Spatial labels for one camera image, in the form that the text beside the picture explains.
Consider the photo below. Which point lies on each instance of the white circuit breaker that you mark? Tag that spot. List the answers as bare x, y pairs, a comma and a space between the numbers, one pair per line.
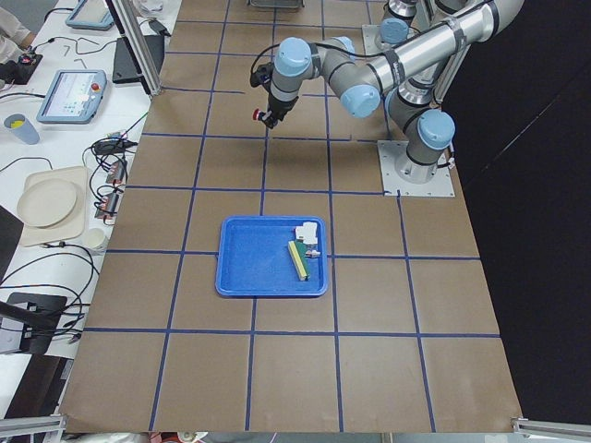
307, 233

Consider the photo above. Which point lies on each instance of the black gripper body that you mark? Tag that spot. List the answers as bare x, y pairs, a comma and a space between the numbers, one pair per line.
279, 105

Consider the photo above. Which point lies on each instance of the beige tray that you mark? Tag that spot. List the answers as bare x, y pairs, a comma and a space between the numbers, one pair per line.
71, 226

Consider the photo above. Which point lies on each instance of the grey cup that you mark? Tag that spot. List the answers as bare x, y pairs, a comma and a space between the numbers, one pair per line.
21, 127

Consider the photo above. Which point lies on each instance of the teach pendant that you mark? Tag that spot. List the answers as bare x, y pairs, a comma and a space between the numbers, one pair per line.
74, 97
90, 15

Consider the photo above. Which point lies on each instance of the yellow green sponge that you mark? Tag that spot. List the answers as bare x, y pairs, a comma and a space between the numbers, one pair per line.
297, 251

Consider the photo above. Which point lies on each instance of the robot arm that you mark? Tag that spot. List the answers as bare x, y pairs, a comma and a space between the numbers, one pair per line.
407, 75
399, 15

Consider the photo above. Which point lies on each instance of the beige plate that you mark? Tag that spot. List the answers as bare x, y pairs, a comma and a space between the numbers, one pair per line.
47, 203

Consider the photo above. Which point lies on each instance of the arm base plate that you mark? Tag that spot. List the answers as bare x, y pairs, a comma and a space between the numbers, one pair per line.
372, 41
401, 177

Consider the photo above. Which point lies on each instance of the white paper cup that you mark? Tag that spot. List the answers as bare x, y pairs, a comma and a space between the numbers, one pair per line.
95, 240

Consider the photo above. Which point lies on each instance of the blue plastic tray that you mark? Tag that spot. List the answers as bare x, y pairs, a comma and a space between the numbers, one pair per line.
254, 260

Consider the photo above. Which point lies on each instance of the black power adapter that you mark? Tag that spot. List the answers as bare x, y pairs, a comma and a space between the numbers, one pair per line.
159, 28

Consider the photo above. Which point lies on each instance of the teach pendant far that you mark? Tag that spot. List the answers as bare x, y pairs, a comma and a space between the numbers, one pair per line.
90, 15

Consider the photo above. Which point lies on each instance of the teach pendant near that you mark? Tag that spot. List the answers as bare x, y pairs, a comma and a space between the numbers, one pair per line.
74, 97

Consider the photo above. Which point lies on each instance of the aluminium frame post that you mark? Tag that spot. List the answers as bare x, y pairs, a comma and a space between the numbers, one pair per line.
125, 19

